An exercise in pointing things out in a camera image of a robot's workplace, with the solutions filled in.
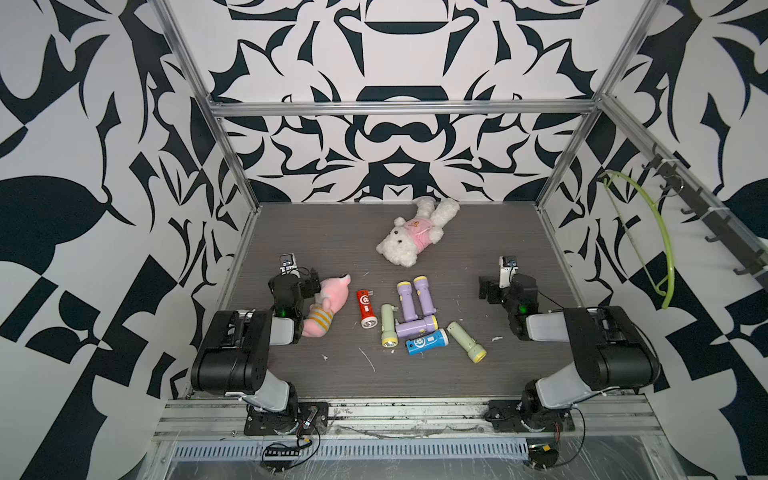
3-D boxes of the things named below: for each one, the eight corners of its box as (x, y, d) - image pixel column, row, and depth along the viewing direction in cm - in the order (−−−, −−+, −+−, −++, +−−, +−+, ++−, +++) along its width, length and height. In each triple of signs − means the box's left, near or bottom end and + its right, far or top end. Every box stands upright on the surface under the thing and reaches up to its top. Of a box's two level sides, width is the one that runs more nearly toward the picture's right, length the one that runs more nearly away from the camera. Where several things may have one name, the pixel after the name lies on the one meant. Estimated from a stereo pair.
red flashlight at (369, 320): (361, 330, 89) (360, 327, 87) (356, 294, 96) (356, 290, 95) (379, 327, 89) (379, 324, 88) (373, 291, 97) (373, 288, 95)
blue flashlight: (410, 357, 85) (410, 353, 82) (405, 344, 87) (406, 339, 84) (449, 345, 87) (451, 340, 84) (443, 332, 89) (445, 327, 86)
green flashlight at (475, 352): (476, 366, 83) (479, 362, 81) (443, 331, 89) (445, 327, 87) (486, 356, 85) (489, 353, 83) (453, 323, 91) (454, 318, 89)
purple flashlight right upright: (421, 316, 92) (422, 312, 90) (413, 280, 100) (414, 276, 98) (435, 314, 93) (436, 310, 91) (425, 278, 101) (426, 274, 99)
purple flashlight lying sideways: (397, 339, 87) (397, 336, 86) (393, 324, 90) (394, 322, 88) (439, 330, 89) (440, 327, 87) (434, 316, 92) (435, 313, 90)
